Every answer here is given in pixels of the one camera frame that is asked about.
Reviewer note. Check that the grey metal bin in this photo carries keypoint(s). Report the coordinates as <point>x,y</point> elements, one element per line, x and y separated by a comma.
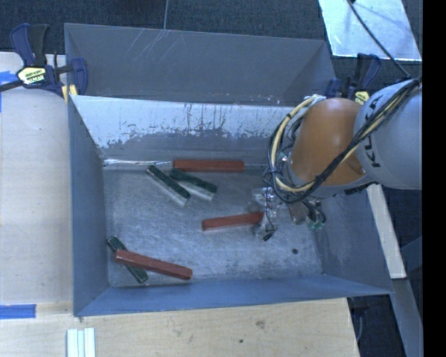
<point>215,236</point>

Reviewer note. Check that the red-brown flat block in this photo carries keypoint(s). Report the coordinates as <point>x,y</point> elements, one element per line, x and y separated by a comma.
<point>208,166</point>
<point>230,221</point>
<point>152,264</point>

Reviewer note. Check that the pale wood flat board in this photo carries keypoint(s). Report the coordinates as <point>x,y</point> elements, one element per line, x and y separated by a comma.
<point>33,199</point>

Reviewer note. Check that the dark green flat block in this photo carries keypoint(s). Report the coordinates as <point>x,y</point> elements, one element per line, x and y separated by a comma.
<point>116,244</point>
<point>167,185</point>
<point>195,184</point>

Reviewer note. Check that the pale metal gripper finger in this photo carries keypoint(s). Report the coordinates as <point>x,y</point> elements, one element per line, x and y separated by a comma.
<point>258,231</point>
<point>258,201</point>

